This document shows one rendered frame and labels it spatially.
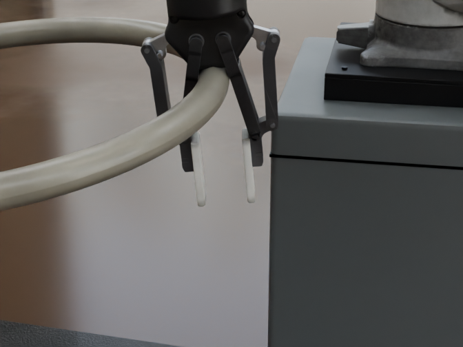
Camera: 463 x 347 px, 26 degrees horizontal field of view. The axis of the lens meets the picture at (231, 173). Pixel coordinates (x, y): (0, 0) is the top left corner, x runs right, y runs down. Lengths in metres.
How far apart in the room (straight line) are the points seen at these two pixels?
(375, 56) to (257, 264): 1.30
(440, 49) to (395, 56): 0.06
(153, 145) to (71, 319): 1.62
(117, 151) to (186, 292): 1.71
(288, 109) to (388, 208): 0.19
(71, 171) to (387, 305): 0.74
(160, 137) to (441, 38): 0.67
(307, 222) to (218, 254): 1.31
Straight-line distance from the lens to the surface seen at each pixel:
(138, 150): 0.82
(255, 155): 1.00
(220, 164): 3.25
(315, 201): 1.38
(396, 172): 1.35
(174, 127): 0.85
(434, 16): 1.41
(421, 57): 1.42
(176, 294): 2.50
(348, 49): 1.49
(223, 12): 0.92
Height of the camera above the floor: 1.25
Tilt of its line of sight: 23 degrees down
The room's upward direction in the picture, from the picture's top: straight up
